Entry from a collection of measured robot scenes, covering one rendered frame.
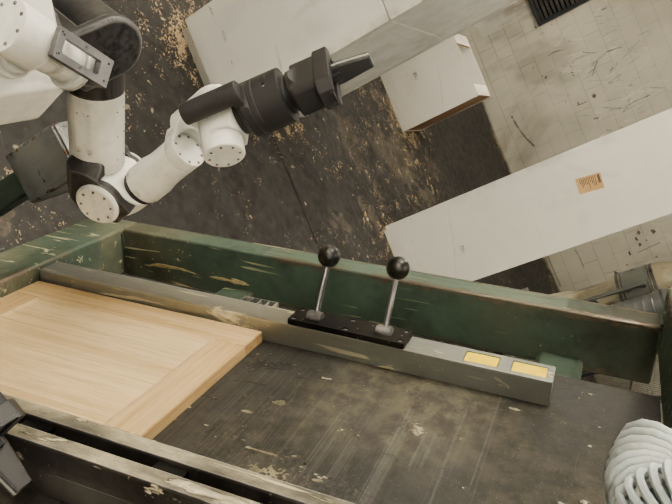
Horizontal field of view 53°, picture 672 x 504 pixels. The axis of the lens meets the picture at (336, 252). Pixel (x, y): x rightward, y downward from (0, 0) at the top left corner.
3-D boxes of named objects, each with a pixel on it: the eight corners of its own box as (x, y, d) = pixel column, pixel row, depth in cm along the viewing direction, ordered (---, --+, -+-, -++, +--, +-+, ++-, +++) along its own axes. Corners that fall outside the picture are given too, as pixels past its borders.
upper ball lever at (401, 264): (374, 337, 108) (391, 256, 109) (397, 342, 106) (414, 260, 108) (368, 335, 104) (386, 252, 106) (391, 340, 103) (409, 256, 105)
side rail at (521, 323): (142, 266, 157) (138, 221, 154) (649, 369, 119) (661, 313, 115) (125, 274, 152) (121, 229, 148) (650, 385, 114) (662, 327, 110)
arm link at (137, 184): (182, 188, 108) (115, 239, 119) (205, 157, 116) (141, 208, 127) (133, 139, 105) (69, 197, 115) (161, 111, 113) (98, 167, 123)
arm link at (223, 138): (283, 150, 106) (220, 175, 108) (271, 96, 110) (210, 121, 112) (251, 114, 96) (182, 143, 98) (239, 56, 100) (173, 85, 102)
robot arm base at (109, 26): (13, 51, 104) (12, -23, 97) (90, 46, 112) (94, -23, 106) (61, 96, 97) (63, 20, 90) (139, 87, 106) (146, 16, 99)
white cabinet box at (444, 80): (396, 74, 626) (466, 36, 592) (420, 131, 626) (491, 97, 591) (378, 71, 587) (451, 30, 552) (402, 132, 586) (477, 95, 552)
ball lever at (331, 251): (307, 322, 112) (324, 245, 114) (328, 327, 111) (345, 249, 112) (299, 320, 108) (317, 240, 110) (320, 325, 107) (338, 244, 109)
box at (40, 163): (43, 147, 158) (91, 115, 149) (68, 193, 159) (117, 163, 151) (1, 157, 147) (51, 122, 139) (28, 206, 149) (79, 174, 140)
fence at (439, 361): (60, 279, 134) (58, 261, 132) (552, 389, 100) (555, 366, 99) (41, 288, 129) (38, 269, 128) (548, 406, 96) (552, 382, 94)
